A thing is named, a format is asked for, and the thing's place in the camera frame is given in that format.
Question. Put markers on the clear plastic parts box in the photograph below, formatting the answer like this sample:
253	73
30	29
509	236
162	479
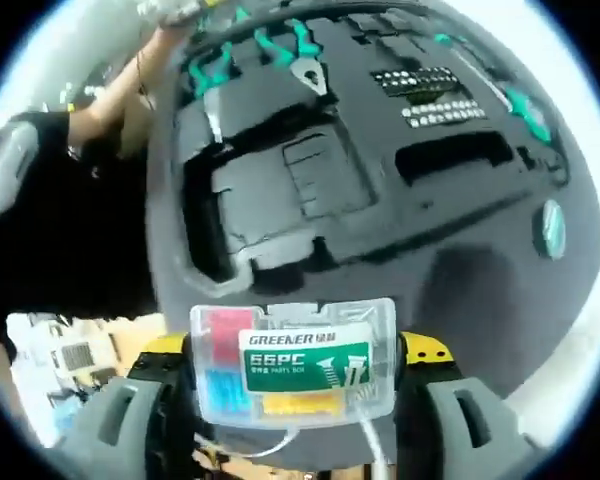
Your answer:
300	360

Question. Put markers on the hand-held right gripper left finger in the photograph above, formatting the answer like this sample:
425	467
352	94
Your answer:
125	430

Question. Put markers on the grey vented device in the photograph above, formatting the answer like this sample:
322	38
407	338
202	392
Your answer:
75	356

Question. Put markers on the grey worn device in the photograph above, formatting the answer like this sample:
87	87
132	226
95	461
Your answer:
7	165

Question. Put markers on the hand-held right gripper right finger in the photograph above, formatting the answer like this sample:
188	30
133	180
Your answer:
475	430

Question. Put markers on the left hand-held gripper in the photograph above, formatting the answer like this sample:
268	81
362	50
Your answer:
172	11

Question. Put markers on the black toolbox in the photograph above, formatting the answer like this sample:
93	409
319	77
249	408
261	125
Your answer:
330	150

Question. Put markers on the green round tape measure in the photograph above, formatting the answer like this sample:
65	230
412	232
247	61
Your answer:
549	230

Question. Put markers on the set of silver sockets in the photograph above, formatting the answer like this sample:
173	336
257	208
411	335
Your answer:
415	80

